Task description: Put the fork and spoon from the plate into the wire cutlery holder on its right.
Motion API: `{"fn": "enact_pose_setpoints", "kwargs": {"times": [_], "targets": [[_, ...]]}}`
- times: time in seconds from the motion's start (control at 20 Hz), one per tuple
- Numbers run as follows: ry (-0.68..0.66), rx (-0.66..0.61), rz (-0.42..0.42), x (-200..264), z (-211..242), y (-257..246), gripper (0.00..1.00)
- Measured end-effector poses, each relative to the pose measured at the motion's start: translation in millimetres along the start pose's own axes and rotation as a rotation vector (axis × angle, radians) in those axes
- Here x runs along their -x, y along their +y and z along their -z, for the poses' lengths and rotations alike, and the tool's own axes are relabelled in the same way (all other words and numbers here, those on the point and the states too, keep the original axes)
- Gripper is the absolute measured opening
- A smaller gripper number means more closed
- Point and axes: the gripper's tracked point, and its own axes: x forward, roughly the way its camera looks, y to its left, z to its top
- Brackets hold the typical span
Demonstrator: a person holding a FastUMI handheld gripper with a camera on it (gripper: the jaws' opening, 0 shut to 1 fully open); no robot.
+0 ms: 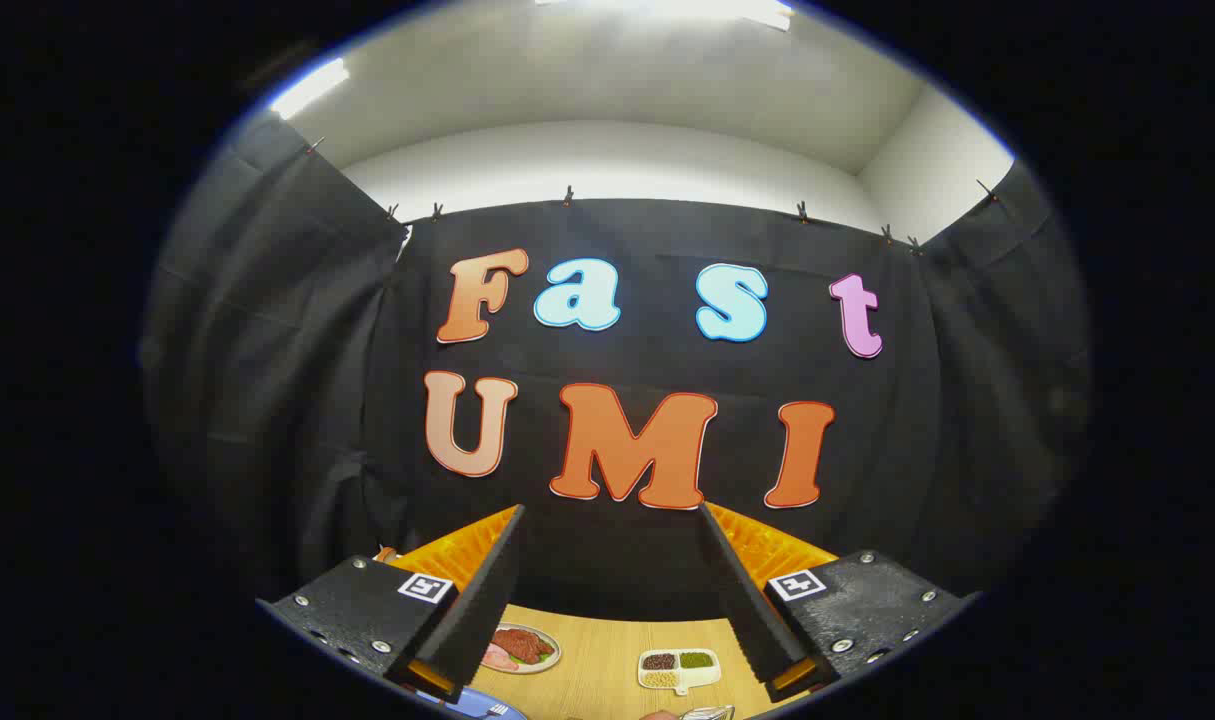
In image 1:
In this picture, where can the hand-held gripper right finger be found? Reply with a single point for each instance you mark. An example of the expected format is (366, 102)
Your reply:
(742, 610)

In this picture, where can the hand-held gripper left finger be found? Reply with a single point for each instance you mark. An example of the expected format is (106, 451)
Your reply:
(477, 610)

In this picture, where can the oval plate of meat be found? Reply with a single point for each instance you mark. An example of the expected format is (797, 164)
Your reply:
(522, 648)

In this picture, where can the white divided tray of beans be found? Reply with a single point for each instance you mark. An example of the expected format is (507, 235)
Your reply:
(679, 668)

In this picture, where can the blue round plate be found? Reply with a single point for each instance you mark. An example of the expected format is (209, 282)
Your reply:
(472, 705)

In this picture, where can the row of black cloth clips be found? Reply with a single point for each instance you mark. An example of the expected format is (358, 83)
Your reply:
(568, 196)

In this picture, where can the long ceiling light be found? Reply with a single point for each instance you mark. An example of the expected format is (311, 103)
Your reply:
(687, 8)

